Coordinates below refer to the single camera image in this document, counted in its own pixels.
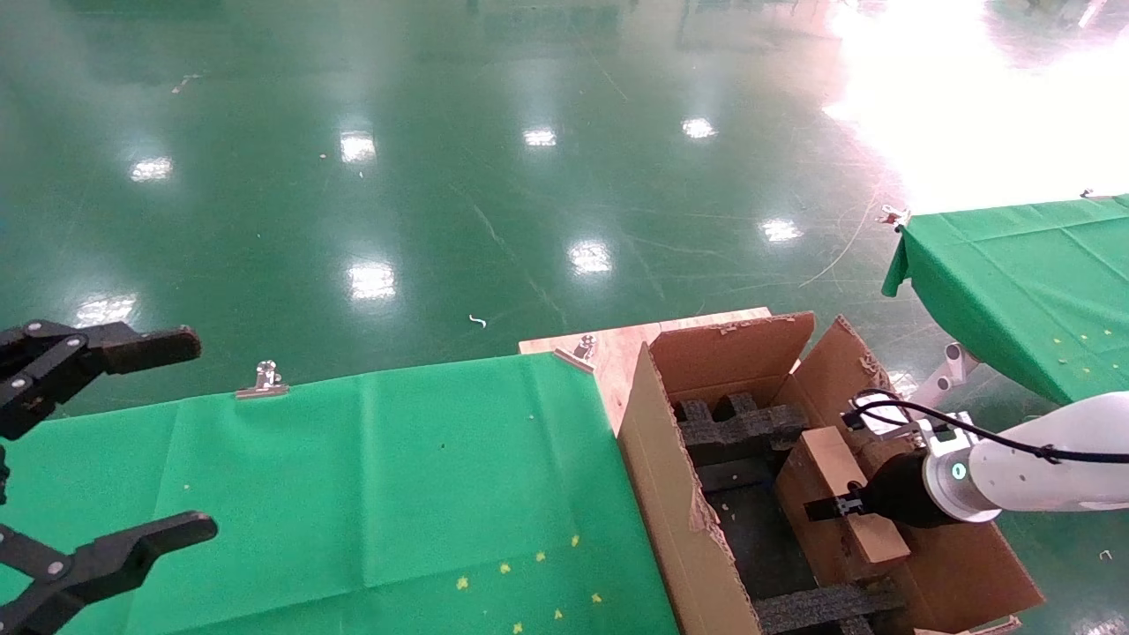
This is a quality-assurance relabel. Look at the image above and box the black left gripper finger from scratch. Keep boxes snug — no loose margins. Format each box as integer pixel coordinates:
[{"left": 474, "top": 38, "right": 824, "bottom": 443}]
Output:
[
  {"left": 0, "top": 319, "right": 202, "bottom": 442},
  {"left": 0, "top": 512, "right": 219, "bottom": 635}
]

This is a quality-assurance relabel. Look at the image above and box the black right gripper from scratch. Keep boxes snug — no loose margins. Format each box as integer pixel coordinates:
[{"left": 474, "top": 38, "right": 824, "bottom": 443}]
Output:
[{"left": 804, "top": 453, "right": 929, "bottom": 529}]

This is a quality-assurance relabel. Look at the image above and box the small cardboard box with hole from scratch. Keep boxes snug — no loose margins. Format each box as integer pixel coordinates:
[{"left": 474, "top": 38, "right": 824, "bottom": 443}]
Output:
[{"left": 774, "top": 426, "right": 915, "bottom": 585}]

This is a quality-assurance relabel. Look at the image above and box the large open cardboard carton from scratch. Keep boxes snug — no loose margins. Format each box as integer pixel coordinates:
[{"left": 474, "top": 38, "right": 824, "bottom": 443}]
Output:
[{"left": 617, "top": 310, "right": 1047, "bottom": 635}]

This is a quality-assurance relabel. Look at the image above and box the black foam insert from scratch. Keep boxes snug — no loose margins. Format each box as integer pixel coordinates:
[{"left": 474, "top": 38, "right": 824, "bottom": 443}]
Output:
[
  {"left": 675, "top": 392, "right": 809, "bottom": 469},
  {"left": 750, "top": 580, "right": 907, "bottom": 635}
]

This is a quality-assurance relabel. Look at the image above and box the white table leg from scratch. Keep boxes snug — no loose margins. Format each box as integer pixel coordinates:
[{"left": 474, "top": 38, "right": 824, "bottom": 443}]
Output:
[{"left": 908, "top": 341, "right": 981, "bottom": 407}]

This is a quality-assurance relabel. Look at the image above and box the green tablecloth with yellow specks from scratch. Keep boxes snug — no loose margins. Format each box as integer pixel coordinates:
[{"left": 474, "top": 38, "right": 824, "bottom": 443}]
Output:
[{"left": 0, "top": 353, "right": 680, "bottom": 635}]

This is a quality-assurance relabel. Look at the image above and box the green tablecloth on neighbouring table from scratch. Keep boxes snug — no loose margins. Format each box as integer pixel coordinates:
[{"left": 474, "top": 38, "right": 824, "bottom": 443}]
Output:
[{"left": 881, "top": 195, "right": 1129, "bottom": 407}]

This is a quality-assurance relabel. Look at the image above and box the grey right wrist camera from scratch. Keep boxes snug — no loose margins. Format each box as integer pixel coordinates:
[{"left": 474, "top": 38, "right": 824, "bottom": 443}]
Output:
[{"left": 847, "top": 399, "right": 971, "bottom": 458}]

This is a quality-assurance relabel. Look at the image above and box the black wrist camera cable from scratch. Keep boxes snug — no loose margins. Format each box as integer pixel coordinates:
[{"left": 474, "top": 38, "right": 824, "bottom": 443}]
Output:
[{"left": 849, "top": 388, "right": 1129, "bottom": 466}]

